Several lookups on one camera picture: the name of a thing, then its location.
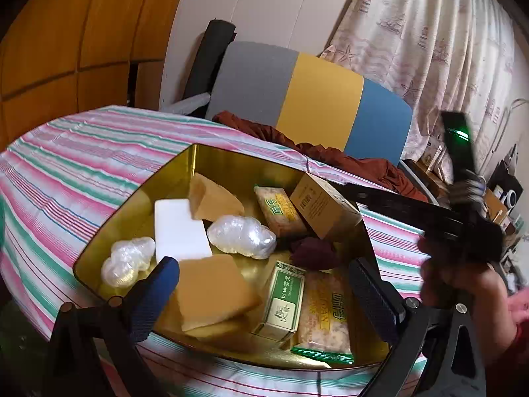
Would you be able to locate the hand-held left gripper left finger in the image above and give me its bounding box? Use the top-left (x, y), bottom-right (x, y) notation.
top-left (47, 256), bottom-right (181, 397)

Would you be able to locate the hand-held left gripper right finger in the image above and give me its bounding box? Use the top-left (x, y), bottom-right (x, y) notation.
top-left (348, 257), bottom-right (488, 397)

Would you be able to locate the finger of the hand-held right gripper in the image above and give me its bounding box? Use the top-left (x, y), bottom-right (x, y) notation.
top-left (330, 182), bottom-right (460, 218)
top-left (356, 202), bottom-right (441, 237)

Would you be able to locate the white plastic bag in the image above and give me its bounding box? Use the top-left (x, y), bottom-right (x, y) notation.
top-left (101, 237), bottom-right (156, 288)
top-left (207, 215), bottom-right (277, 260)

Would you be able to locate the large green edged snack packet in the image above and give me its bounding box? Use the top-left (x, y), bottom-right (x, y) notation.
top-left (290, 270), bottom-right (355, 365)

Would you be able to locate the yellow sponge block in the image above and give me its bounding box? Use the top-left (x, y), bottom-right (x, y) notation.
top-left (174, 255), bottom-right (262, 332)

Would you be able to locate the brown cardboard box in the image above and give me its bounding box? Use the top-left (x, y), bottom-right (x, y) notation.
top-left (289, 172), bottom-right (363, 241)

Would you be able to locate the white foam sponge block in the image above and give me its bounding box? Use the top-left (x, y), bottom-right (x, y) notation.
top-left (154, 198), bottom-right (207, 264)

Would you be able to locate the purple cloth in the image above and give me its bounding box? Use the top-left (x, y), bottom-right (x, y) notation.
top-left (278, 237), bottom-right (340, 272)

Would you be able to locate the green tea box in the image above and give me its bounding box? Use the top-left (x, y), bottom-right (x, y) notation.
top-left (251, 261), bottom-right (307, 342)

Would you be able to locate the yellow sponge wedge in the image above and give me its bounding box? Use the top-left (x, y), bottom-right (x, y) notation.
top-left (189, 173), bottom-right (245, 223)

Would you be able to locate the small green label snack packet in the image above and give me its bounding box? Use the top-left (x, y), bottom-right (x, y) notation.
top-left (253, 186), bottom-right (307, 237)

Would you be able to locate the gold metal tin box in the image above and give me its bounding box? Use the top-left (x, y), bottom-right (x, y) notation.
top-left (73, 143), bottom-right (391, 371)

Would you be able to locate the person's right hand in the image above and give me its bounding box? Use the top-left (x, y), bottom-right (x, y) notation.
top-left (419, 236), bottom-right (519, 353)

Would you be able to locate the cluttered side desk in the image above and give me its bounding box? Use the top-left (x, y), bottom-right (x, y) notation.
top-left (403, 143), bottom-right (529, 294)

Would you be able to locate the rust brown cloth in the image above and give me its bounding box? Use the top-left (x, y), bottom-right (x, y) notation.
top-left (213, 110), bottom-right (428, 203)

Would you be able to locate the grey yellow blue chair backrest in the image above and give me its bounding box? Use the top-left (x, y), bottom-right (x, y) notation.
top-left (205, 41), bottom-right (413, 168)

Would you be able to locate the patterned beige curtain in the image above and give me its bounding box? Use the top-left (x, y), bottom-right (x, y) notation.
top-left (318, 0), bottom-right (522, 174)

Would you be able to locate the black chair armrest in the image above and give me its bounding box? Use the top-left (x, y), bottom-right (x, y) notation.
top-left (183, 19), bottom-right (237, 112)

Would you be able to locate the wooden wardrobe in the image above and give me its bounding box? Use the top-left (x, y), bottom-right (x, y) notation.
top-left (0, 0), bottom-right (193, 146)

